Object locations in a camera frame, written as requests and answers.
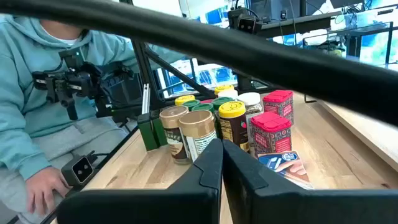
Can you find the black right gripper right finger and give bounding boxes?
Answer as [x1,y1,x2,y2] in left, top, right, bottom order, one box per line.
[222,139,398,224]

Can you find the tan lid furikake jar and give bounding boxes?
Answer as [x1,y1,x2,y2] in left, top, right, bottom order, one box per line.
[159,105,191,165]
[178,110,218,162]

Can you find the person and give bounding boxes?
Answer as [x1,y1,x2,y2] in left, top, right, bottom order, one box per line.
[0,14,187,224]

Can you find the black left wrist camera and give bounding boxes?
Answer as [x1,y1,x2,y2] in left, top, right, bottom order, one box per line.
[58,47,85,71]

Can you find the green lid glass spice jar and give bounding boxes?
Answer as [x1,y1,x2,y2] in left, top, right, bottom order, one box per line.
[191,103,215,113]
[211,96,234,110]
[182,99,201,112]

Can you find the blue plastic wrap box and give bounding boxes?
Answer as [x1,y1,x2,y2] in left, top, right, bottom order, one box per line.
[257,151,315,190]

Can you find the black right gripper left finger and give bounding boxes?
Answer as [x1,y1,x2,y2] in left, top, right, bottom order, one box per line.
[57,139,224,224]

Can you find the thick black cable sleeve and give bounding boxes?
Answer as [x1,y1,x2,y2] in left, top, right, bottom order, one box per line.
[0,0,398,127]

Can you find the person's hand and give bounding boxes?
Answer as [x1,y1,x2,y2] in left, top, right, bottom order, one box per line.
[25,166,72,216]

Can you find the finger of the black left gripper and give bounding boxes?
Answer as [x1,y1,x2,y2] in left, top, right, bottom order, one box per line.
[60,93,79,121]
[45,77,60,104]

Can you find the black depth camera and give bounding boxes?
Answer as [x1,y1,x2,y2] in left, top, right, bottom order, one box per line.
[238,14,257,34]
[61,154,95,187]

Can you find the black desk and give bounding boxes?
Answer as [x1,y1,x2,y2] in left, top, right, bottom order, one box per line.
[256,11,343,39]

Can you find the white lid glass spice jar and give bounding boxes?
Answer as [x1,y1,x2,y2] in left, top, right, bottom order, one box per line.
[217,89,239,100]
[238,91,264,147]

